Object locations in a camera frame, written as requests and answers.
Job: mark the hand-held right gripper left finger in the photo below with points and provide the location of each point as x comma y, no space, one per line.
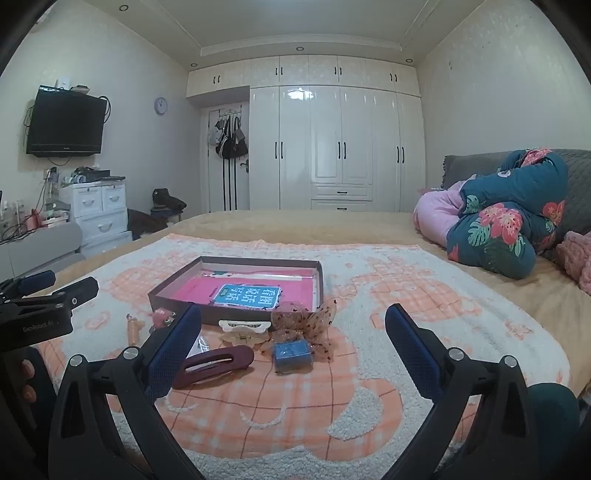
171,355

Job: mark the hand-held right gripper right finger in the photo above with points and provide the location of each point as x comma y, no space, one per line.
415,355

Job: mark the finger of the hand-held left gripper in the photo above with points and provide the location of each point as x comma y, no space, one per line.
78,290
32,280

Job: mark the brown cardboard box tray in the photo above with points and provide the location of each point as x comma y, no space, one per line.
161,302

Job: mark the dark red hair clip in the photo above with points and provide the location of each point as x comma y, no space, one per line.
231,360

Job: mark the white claw hair clip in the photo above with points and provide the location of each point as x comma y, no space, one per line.
244,325

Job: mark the small blue box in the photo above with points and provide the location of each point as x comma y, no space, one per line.
292,355

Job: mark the beige dotted mesh hair bow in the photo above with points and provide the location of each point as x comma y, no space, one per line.
295,323

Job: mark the person's left hand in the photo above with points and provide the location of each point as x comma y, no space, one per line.
28,369

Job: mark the small clear plastic bag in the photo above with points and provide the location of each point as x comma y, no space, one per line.
202,344

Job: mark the pile of desk clutter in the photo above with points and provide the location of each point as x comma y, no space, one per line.
27,217

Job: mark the orange checked fleece blanket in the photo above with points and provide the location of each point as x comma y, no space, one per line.
346,392

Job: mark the white plastic drawer cabinet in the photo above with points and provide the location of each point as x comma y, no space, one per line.
99,212

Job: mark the dark brown cloth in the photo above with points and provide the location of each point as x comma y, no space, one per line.
145,224

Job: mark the black set-top box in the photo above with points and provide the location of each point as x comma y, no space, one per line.
99,175

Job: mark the dark folded clothes pile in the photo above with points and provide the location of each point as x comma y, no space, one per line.
168,201

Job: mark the pink quilt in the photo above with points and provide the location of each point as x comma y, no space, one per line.
436,212

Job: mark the person's dark green clothing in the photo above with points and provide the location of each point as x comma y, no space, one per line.
554,420

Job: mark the teal floral quilt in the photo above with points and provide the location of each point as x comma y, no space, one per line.
503,217

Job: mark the white room door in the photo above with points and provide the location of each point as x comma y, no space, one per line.
212,184

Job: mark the tan bed sheet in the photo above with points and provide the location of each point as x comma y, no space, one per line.
300,221

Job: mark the pink knitted blanket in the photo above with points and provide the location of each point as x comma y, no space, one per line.
577,258

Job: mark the white device on television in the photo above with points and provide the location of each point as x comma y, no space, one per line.
64,84

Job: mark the hanging bags on door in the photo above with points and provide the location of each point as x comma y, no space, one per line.
228,141

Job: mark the white glossy wardrobe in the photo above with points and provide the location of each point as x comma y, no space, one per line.
341,138

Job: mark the grey bed headboard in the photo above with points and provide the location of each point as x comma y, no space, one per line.
577,184

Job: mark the black wall television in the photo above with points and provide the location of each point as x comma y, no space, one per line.
64,122

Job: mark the round wall clock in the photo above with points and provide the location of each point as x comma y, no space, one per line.
160,105

